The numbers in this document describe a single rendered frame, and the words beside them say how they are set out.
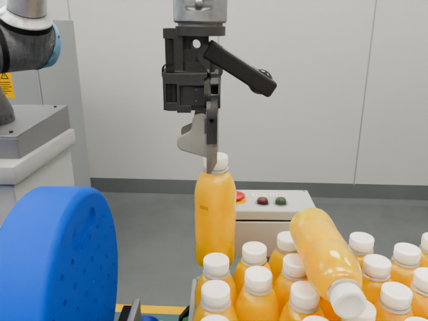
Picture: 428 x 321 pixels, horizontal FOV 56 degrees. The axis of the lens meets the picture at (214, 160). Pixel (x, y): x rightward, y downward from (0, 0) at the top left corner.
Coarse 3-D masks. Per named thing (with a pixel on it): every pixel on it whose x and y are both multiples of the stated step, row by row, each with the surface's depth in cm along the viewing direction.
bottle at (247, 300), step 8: (272, 288) 57; (240, 296) 57; (248, 296) 56; (256, 296) 56; (264, 296) 56; (272, 296) 57; (240, 304) 57; (248, 304) 56; (256, 304) 56; (264, 304) 56; (272, 304) 56; (240, 312) 57; (248, 312) 56; (256, 312) 55; (264, 312) 56; (272, 312) 56; (240, 320) 57; (248, 320) 56; (256, 320) 56; (264, 320) 56; (272, 320) 56
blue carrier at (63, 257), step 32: (32, 192) 48; (64, 192) 48; (96, 192) 53; (32, 224) 42; (64, 224) 43; (96, 224) 53; (0, 256) 40; (32, 256) 40; (64, 256) 42; (96, 256) 53; (0, 288) 38; (32, 288) 38; (64, 288) 42; (96, 288) 54; (0, 320) 37; (32, 320) 37; (64, 320) 43; (96, 320) 54
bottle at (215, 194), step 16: (208, 176) 62; (224, 176) 62; (208, 192) 61; (224, 192) 61; (208, 208) 62; (224, 208) 62; (208, 224) 63; (224, 224) 63; (208, 240) 64; (224, 240) 64
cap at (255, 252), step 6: (246, 246) 64; (252, 246) 64; (258, 246) 64; (264, 246) 64; (246, 252) 62; (252, 252) 62; (258, 252) 62; (264, 252) 62; (246, 258) 62; (252, 258) 62; (258, 258) 62; (264, 258) 63
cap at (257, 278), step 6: (246, 270) 57; (252, 270) 58; (258, 270) 58; (264, 270) 58; (246, 276) 56; (252, 276) 56; (258, 276) 56; (264, 276) 56; (270, 276) 56; (246, 282) 56; (252, 282) 55; (258, 282) 55; (264, 282) 55; (270, 282) 56; (252, 288) 56; (258, 288) 55; (264, 288) 56
